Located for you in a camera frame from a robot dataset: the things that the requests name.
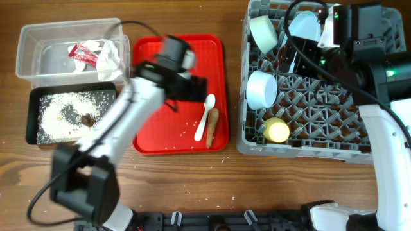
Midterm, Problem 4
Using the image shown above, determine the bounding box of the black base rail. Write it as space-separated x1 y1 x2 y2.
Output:
73 210 309 231

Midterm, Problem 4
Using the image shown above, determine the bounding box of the brown food scrap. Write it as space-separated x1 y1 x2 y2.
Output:
81 114 96 127

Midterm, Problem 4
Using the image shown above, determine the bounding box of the brown carrot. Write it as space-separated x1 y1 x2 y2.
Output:
206 108 220 149

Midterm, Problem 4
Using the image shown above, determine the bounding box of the pile of white rice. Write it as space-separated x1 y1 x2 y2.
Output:
37 90 116 144

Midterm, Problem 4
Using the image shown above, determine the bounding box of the yellow plastic cup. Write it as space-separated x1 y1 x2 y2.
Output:
263 117 290 143

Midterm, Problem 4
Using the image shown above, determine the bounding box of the red sauce packet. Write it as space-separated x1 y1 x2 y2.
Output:
68 44 98 67

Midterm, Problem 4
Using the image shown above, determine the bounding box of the white plastic spoon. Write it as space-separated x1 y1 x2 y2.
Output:
194 94 216 142

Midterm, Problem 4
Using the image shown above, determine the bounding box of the green bowl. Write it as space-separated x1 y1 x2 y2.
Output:
250 15 278 54

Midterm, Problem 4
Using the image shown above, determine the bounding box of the clear plastic bin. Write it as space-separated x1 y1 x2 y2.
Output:
15 18 130 89

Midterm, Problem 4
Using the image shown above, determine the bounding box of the black plastic tray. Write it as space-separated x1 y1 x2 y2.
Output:
26 82 116 145

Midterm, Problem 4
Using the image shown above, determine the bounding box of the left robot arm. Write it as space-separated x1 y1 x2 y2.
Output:
49 35 207 230

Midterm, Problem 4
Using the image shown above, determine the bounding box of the large light blue plate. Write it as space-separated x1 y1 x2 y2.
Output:
288 11 321 42

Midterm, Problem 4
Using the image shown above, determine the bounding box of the small light blue bowl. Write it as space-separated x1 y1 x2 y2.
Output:
245 71 277 110

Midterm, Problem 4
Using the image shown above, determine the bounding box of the white napkin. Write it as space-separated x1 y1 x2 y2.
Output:
67 39 123 81

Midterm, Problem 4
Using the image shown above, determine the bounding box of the grey dishwasher rack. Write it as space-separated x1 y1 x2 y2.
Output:
236 0 407 166

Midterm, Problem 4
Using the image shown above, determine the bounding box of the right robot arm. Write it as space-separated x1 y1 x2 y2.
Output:
287 2 410 230

